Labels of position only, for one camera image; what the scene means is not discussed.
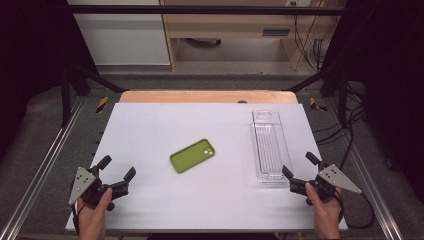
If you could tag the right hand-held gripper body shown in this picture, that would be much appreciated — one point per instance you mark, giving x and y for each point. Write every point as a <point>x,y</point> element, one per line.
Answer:
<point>328,180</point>

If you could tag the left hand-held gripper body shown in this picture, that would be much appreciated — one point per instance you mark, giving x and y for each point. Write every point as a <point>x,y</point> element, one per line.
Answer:
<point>89,186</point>

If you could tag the clear plastic packaging tray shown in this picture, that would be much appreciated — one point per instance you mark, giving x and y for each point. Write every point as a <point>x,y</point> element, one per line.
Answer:
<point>269,146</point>

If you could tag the green phone case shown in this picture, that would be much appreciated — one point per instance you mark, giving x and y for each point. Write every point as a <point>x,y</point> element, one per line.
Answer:
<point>190,157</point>

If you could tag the person's left hand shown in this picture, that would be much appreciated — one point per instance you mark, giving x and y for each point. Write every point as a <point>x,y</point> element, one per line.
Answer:
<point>91,221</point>

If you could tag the person's right hand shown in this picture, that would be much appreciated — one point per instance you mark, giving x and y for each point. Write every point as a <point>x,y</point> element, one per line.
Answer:
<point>326,216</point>

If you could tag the white table mat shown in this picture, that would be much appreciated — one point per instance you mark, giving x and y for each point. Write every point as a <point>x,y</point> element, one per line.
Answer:
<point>150,133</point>

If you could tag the black yellow tape marker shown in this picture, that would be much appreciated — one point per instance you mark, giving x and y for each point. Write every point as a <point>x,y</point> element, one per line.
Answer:
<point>315,104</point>
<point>102,104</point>

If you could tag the black metal stand strut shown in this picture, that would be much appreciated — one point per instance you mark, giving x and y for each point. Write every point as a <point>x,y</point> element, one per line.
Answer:
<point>333,81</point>
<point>71,83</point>

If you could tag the black curtain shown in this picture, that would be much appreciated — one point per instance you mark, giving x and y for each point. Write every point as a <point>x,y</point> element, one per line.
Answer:
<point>30,50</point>
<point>390,66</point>

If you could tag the white cabinet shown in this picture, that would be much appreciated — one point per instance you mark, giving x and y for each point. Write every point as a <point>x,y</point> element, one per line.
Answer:
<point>123,36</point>

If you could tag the light wooden shelf unit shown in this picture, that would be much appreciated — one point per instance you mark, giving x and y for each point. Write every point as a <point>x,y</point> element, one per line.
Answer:
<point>233,25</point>

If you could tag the aluminium rail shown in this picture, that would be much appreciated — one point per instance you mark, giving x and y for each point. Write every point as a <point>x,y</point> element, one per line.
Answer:
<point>370,186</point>
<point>40,170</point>

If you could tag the black metal frame bar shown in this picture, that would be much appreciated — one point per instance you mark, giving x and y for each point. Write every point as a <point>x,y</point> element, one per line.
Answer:
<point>200,10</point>

